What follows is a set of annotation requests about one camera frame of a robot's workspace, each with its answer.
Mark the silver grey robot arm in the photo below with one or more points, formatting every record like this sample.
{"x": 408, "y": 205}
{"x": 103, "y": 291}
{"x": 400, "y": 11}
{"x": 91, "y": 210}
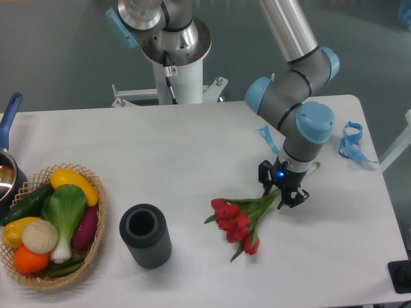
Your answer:
{"x": 176, "y": 43}

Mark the red tulip bouquet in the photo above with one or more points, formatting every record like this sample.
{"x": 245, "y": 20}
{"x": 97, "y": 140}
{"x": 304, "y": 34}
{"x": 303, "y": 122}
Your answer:
{"x": 240, "y": 218}

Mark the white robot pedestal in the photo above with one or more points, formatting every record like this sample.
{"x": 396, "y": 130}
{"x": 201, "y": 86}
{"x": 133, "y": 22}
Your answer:
{"x": 185, "y": 80}

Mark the purple sweet potato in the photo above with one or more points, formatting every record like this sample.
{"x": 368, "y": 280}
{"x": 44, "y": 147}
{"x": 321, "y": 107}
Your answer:
{"x": 84, "y": 234}

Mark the yellow bell pepper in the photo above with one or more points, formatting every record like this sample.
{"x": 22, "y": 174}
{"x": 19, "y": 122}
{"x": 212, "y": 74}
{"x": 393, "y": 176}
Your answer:
{"x": 12, "y": 232}

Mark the white metal base frame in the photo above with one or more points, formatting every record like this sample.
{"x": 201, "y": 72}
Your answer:
{"x": 212, "y": 93}

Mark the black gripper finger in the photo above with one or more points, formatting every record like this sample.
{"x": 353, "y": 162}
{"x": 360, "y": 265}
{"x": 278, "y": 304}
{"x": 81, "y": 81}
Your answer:
{"x": 264, "y": 176}
{"x": 293, "y": 198}

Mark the green bok choy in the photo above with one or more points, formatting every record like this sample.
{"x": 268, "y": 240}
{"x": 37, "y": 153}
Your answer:
{"x": 64, "y": 209}

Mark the curved blue ribbon strip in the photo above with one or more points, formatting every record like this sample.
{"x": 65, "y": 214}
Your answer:
{"x": 265, "y": 133}

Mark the orange fruit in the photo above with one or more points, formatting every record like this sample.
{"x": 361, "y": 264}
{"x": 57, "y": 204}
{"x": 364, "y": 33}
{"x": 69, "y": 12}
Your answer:
{"x": 27, "y": 262}

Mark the cream steamed bun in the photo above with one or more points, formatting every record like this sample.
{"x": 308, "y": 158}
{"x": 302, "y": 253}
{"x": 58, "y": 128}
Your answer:
{"x": 40, "y": 236}

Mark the woven bamboo basket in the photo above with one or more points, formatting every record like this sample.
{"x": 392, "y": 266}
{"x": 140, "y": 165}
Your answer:
{"x": 42, "y": 281}

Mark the tangled blue ribbon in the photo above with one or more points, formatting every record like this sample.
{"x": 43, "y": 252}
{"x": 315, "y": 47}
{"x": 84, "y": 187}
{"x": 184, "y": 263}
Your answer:
{"x": 350, "y": 143}

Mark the blue handled saucepan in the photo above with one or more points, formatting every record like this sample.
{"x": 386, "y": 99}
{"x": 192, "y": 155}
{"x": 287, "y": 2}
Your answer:
{"x": 12, "y": 177}

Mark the dark grey ribbed vase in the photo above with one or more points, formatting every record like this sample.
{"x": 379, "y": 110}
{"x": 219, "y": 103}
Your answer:
{"x": 143, "y": 228}

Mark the black device at edge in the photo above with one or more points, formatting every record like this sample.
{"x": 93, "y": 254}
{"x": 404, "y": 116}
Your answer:
{"x": 400, "y": 275}

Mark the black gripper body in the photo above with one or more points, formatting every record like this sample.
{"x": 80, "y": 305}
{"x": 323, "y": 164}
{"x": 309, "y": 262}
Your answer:
{"x": 287, "y": 181}

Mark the white frame at right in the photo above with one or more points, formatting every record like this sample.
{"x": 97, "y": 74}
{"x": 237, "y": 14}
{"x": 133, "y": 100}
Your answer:
{"x": 400, "y": 144}

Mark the green bean pods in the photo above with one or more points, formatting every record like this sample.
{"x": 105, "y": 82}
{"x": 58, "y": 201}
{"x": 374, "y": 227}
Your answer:
{"x": 66, "y": 268}

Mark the blue object top right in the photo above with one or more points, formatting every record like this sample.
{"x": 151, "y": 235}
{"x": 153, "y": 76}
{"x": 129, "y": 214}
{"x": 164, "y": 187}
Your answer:
{"x": 404, "y": 13}

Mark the green cucumber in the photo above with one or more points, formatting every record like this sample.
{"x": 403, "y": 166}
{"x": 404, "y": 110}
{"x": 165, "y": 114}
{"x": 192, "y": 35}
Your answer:
{"x": 29, "y": 206}

